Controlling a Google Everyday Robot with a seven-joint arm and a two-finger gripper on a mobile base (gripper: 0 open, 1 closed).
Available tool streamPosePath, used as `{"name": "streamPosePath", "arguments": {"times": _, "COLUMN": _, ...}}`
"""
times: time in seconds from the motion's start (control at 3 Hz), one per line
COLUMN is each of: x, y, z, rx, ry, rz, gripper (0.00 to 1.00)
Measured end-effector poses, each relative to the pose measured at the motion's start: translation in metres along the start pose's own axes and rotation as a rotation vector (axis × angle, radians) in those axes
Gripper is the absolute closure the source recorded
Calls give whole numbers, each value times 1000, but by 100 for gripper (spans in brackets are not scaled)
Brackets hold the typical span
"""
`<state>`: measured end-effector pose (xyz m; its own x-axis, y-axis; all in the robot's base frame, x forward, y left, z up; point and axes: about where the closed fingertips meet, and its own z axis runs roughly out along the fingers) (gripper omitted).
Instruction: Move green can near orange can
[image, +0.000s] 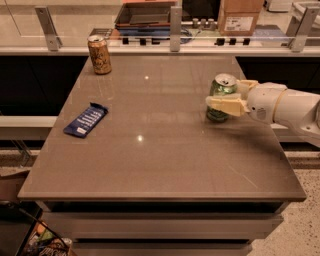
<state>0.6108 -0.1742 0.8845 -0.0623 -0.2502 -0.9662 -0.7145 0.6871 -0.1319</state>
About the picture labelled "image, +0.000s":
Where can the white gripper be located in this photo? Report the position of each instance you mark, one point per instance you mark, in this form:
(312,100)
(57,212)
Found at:
(263,102)

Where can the green soda can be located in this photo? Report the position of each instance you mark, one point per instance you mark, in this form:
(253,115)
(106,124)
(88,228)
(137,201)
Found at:
(223,84)

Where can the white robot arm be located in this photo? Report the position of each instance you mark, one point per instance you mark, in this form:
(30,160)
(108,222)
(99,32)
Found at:
(300,112)

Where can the orange soda can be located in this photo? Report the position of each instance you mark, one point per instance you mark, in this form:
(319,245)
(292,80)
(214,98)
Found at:
(99,54)

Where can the cardboard box with label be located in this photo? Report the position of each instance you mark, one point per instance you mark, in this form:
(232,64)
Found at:
(238,17)

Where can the dark metal tray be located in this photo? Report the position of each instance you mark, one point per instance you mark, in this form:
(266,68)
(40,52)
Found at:
(150,13)

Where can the blue snack bar wrapper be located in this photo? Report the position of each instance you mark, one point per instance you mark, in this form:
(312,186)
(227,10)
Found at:
(83,124)

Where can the grey drawer cabinet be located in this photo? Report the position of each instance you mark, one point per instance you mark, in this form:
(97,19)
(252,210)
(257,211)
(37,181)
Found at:
(162,234)

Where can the snack bag in bin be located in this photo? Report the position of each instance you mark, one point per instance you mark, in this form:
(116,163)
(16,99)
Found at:
(44,242)

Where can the black bin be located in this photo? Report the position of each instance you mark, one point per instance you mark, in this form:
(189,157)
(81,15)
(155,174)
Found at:
(16,223)

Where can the right metal glass bracket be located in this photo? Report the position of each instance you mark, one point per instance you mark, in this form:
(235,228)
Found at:
(298,42)

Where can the metal glass bracket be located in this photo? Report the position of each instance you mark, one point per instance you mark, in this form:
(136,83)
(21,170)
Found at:
(298,42)
(175,28)
(53,41)

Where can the middle metal glass bracket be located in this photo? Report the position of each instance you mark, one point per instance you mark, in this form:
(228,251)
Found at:
(175,28)

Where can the left metal glass bracket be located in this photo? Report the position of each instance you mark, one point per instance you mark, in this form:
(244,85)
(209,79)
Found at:
(53,41)

